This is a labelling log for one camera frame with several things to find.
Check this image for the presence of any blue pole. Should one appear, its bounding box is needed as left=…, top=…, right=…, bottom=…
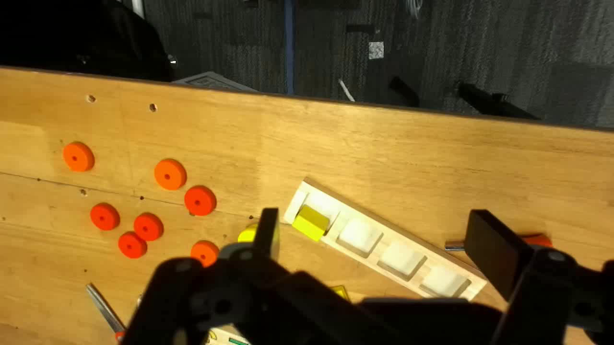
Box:
left=282, top=0, right=298, bottom=96

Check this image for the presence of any black office chair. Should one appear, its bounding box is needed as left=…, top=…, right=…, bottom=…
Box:
left=0, top=0, right=175, bottom=82

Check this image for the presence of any metal tool tip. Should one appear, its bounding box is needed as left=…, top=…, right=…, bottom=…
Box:
left=85, top=281, right=129, bottom=343

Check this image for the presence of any grey flat base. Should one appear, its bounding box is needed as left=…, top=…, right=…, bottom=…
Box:
left=171, top=71, right=261, bottom=96

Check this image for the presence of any round orange disc block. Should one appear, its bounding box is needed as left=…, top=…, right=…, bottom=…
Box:
left=117, top=230, right=150, bottom=260
left=133, top=211, right=165, bottom=243
left=182, top=184, right=219, bottom=218
left=154, top=157, right=188, bottom=191
left=62, top=140, right=96, bottom=174
left=190, top=237, right=221, bottom=268
left=88, top=201, right=123, bottom=232

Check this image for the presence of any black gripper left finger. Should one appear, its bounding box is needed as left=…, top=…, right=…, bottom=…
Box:
left=121, top=207, right=347, bottom=345

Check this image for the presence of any black tripod leg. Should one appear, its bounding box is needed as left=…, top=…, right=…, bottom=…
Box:
left=388, top=74, right=422, bottom=109
left=457, top=82, right=539, bottom=122

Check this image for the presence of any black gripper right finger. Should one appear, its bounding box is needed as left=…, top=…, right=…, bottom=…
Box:
left=463, top=209, right=614, bottom=345

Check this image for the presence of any white stick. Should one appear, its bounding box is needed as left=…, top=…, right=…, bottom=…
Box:
left=336, top=76, right=357, bottom=103

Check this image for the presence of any wooden tray with square slots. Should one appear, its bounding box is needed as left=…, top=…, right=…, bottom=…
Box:
left=282, top=176, right=489, bottom=303

